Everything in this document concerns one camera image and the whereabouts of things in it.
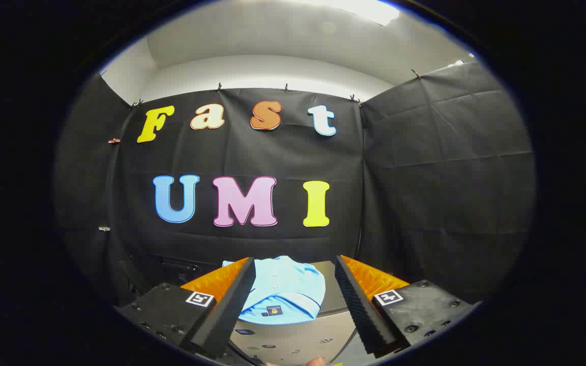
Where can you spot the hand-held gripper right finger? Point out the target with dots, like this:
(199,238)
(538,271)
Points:
(361,315)

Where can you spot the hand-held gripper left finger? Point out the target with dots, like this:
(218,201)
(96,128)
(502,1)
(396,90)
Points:
(222,325)

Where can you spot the light blue polo shirt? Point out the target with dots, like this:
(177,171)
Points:
(283,290)

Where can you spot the silver grey appliance cabinet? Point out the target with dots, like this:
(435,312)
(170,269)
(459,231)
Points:
(293,340)

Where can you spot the black backdrop cloth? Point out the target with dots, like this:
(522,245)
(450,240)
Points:
(252,152)

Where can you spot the ceiling light panel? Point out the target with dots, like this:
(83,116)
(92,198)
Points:
(369,10)

